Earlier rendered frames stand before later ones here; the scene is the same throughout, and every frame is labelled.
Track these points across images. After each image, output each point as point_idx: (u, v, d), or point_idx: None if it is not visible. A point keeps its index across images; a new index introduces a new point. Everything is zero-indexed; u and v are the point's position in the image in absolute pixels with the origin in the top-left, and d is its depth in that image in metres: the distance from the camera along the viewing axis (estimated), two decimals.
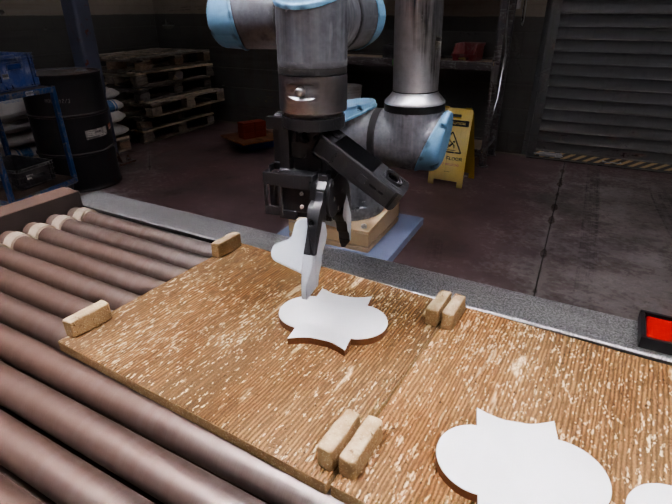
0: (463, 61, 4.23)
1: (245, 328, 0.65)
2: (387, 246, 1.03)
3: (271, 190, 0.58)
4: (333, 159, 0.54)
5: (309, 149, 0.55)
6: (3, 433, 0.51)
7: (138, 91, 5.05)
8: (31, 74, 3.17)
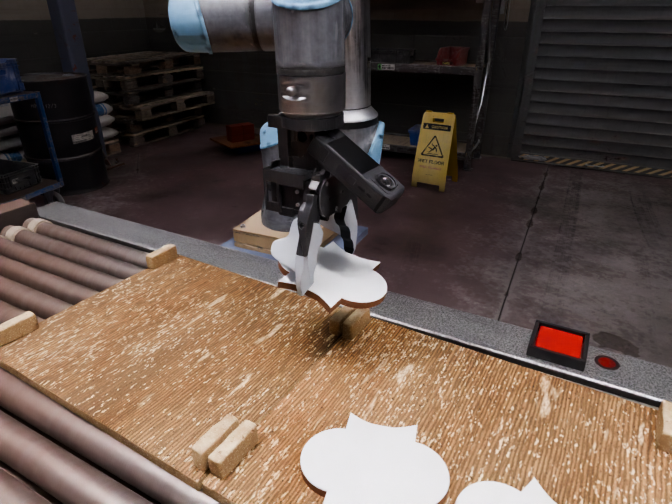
0: (447, 66, 4.28)
1: (161, 337, 0.70)
2: None
3: (272, 187, 0.59)
4: (326, 159, 0.54)
5: (306, 148, 0.55)
6: None
7: (127, 95, 5.09)
8: (16, 80, 3.22)
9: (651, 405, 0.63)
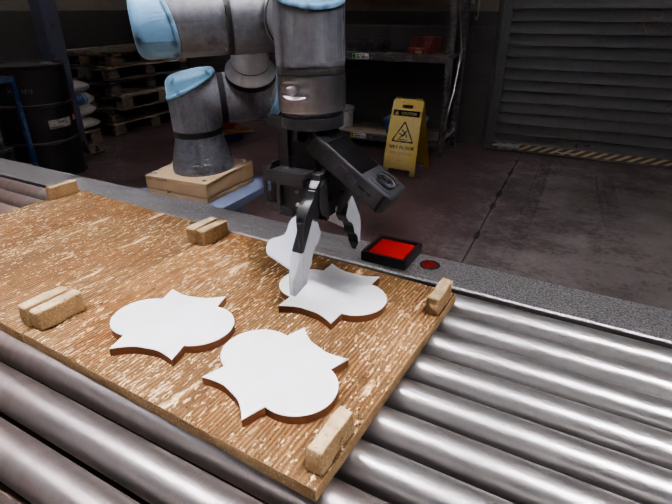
0: (418, 54, 4.37)
1: (36, 245, 0.79)
2: (229, 199, 1.17)
3: (272, 187, 0.59)
4: (326, 159, 0.54)
5: (306, 148, 0.56)
6: None
7: (109, 85, 5.18)
8: None
9: None
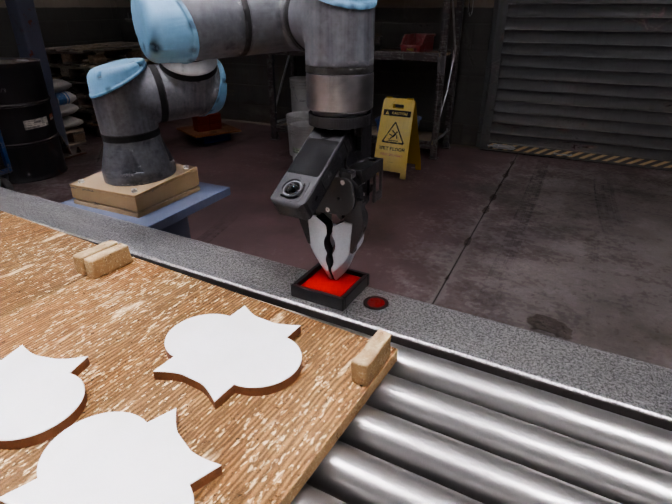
0: (410, 52, 4.21)
1: None
2: (165, 212, 1.01)
3: None
4: None
5: None
6: None
7: None
8: None
9: (402, 345, 0.56)
